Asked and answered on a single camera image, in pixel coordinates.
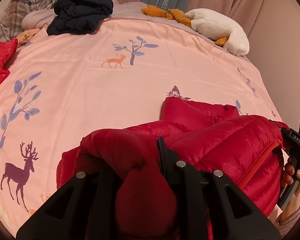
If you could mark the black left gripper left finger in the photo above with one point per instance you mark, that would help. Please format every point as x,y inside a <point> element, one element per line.
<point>83,208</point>

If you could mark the right forearm pink sleeve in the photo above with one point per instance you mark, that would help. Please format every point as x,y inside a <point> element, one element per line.
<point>284,225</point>

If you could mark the pink printed duvet cover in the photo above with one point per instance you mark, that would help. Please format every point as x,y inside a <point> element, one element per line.
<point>61,88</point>

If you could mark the white goose plush toy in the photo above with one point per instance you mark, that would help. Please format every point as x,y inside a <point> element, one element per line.
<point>224,31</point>

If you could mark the navy blue garment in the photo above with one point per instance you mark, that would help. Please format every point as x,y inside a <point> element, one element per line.
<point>79,17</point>

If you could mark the light grey folded garment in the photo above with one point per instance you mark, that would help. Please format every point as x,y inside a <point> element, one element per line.
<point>37,19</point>

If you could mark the grey plaid pillow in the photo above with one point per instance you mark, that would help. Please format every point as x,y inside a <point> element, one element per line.
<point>15,12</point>

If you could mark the grey bed sheet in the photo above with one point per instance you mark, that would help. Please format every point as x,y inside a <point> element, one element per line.
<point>133,10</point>

